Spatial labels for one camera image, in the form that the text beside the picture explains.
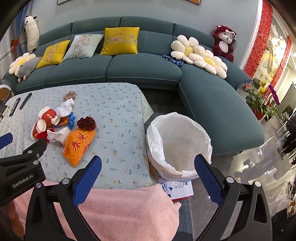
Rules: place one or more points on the red monkey plush toy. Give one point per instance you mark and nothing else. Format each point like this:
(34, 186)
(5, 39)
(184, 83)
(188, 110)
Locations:
(223, 45)

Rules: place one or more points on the blue fabric on sofa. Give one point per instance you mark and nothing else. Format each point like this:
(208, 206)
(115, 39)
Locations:
(173, 60)

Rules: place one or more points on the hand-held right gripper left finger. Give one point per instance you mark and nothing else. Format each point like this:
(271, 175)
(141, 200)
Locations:
(89, 178)

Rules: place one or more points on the long white plush toy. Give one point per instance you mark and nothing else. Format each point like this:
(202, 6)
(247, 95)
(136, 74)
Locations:
(32, 32)

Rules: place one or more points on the large yellow embroidered pillow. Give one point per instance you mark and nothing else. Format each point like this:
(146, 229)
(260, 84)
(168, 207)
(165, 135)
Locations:
(120, 41)

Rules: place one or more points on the orange framed picture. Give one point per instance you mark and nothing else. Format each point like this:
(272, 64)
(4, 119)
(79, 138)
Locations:
(193, 1)

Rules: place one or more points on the white and red booklet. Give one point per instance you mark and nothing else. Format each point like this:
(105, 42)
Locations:
(180, 190)

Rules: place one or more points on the pink brown scrunchie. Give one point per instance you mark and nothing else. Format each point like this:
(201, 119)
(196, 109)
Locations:
(70, 95)

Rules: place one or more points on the teal sectional sofa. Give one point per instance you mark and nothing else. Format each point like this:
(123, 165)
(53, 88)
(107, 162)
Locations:
(143, 67)

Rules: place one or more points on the pale blue floral tablecloth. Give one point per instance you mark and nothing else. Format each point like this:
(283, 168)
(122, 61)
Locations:
(115, 115)

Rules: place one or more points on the black remote with buttons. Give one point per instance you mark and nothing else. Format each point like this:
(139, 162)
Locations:
(14, 107)

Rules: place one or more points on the pink fleece towel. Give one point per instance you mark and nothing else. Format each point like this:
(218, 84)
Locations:
(127, 208)

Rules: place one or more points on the slim black remote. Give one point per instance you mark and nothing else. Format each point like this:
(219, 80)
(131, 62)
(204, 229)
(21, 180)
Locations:
(25, 100)

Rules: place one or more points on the blue crumpled wrapper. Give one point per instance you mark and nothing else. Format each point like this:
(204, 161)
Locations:
(72, 119)

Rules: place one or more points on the small yellow embroidered pillow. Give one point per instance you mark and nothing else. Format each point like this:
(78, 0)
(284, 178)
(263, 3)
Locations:
(52, 54)

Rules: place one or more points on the green potted plant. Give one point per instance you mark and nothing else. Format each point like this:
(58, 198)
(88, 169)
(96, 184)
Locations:
(256, 102)

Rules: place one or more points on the orange and blue doll clothes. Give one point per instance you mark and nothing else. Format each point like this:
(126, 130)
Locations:
(77, 146)

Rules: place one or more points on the white daisy cushion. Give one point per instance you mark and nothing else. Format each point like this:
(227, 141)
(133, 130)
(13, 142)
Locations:
(185, 49)
(210, 61)
(19, 61)

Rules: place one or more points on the dark brown scrunchie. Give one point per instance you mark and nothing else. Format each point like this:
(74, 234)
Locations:
(86, 124)

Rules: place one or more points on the red paper wall decoration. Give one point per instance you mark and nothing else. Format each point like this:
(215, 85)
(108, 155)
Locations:
(260, 34)
(285, 55)

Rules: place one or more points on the wooden chair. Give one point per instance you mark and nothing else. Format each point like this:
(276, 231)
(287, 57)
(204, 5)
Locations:
(4, 92)

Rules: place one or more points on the black dining chair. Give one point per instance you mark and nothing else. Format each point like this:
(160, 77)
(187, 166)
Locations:
(289, 139)

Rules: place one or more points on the purple orchid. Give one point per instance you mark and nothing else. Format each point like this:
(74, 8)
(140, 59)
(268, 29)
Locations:
(274, 93)

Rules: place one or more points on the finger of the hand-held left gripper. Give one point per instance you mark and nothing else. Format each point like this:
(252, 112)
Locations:
(5, 141)
(34, 149)

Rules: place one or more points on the white lined waste bin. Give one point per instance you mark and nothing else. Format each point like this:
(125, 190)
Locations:
(178, 139)

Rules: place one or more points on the white cloth glove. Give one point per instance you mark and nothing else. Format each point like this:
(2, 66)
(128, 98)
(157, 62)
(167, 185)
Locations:
(57, 134)
(66, 107)

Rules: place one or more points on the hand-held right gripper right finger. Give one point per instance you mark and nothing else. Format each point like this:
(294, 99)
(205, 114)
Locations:
(207, 180)

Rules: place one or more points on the grey plush toy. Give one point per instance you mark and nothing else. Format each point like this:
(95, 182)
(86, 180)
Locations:
(29, 67)

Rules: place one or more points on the red and white paper cup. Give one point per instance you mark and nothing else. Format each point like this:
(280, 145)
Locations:
(38, 131)
(48, 115)

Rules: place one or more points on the pale blue floral pillow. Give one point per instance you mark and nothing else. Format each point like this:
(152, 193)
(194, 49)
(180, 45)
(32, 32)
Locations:
(82, 46)

